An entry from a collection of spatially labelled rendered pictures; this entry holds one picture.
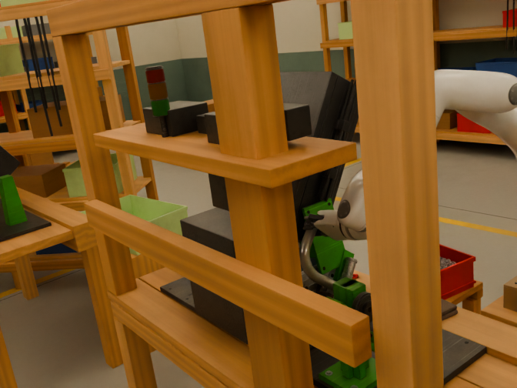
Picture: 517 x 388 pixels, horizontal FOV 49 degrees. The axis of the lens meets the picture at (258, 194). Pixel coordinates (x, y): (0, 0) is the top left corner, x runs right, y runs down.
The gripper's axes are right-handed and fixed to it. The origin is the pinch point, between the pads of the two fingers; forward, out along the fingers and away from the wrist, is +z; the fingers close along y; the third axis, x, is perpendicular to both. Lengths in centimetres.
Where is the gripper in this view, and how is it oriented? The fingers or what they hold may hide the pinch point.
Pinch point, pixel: (314, 227)
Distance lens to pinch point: 166.5
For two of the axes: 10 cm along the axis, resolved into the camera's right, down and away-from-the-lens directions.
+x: -3.7, 8.6, -3.6
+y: -7.4, -5.0, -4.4
